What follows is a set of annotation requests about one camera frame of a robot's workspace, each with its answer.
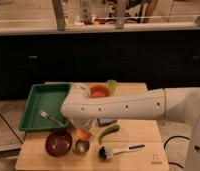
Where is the orange red apple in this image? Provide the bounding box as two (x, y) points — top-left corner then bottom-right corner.
(77, 129), (92, 141)

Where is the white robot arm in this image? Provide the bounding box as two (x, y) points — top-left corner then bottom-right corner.
(61, 86), (200, 171)

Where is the orange bowl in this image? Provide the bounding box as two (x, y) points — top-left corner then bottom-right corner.
(90, 85), (110, 98)

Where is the black floor cable left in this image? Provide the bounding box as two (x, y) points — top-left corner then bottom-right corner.
(0, 106), (27, 146)

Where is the silver fork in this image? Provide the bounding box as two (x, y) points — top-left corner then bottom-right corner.
(40, 111), (64, 126)

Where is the purple bowl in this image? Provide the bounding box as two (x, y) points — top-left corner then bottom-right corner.
(45, 131), (73, 157)

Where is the blue sponge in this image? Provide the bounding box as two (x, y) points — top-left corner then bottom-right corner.
(97, 119), (117, 127)

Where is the black white dish brush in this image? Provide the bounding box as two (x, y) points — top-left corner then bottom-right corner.
(98, 144), (145, 160)

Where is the black floor cable right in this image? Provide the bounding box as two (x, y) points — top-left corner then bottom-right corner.
(163, 134), (194, 171)

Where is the green plastic cup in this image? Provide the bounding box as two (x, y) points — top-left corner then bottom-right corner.
(106, 80), (117, 94)

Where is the small metal cup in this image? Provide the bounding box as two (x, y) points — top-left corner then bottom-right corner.
(75, 140), (90, 155)

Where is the green plastic tray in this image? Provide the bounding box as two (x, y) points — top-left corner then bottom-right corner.
(18, 83), (70, 132)

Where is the black floor cable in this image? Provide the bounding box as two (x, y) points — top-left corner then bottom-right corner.
(0, 106), (27, 146)
(163, 134), (194, 171)

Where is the wooden cutting board table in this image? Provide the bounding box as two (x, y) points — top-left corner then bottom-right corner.
(16, 83), (169, 171)

